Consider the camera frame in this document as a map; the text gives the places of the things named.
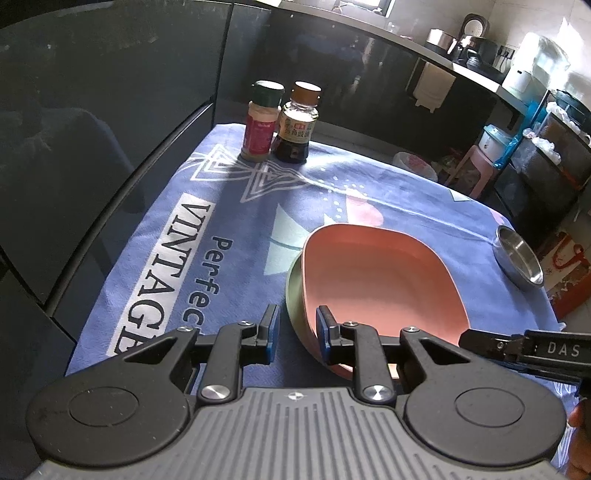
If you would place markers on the large white appliance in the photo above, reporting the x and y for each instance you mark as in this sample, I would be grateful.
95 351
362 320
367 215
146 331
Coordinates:
531 69

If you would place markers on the dark kitchen cabinets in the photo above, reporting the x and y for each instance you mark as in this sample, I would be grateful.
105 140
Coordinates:
115 115

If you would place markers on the steel countertop appliance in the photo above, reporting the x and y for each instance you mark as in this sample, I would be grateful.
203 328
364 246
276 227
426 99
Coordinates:
441 40

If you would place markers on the green plate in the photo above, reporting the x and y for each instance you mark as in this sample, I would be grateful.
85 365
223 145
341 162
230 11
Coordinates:
295 304

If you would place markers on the stainless steel bowl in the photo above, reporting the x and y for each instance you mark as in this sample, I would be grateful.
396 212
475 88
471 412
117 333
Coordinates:
519 258

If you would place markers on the black storage rack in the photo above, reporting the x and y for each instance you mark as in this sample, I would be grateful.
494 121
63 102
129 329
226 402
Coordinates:
540 184

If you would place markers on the trash bin with pink liner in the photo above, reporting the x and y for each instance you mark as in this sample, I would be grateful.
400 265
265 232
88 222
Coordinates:
415 166

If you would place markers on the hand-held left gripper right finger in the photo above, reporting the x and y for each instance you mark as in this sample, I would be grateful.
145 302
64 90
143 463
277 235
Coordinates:
325 334

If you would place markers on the black coffee maker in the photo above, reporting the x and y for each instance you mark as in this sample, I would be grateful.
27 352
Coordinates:
478 53

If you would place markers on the blue printed tablecloth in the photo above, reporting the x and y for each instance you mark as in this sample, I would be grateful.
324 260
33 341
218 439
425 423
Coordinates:
221 207

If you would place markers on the white hanging bin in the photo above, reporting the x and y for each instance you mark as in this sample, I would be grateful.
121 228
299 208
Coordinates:
434 87

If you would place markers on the green-capped spice jar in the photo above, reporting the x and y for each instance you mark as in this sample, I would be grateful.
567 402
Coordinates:
261 124

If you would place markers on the small light-blue cooker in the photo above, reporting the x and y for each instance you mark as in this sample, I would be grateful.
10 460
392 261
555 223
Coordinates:
494 143

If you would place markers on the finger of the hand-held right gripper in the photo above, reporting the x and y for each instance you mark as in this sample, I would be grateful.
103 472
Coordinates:
480 344

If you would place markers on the pink bowl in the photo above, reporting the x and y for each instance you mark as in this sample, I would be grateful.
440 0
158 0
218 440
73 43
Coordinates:
383 277

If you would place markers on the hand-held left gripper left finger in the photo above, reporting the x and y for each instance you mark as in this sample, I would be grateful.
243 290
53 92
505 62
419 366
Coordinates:
270 334

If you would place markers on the black pot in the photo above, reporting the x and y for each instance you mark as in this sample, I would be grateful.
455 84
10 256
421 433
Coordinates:
575 108

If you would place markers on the person's right hand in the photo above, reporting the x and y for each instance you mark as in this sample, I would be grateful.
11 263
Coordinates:
578 415

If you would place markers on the red paper bag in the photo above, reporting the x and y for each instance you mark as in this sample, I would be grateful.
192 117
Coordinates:
570 277

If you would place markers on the brown-capped soy sauce bottle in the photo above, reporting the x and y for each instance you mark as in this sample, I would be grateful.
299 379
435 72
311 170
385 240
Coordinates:
295 129

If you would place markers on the pink plastic stool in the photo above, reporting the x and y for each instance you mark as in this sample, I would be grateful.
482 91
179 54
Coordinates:
475 170

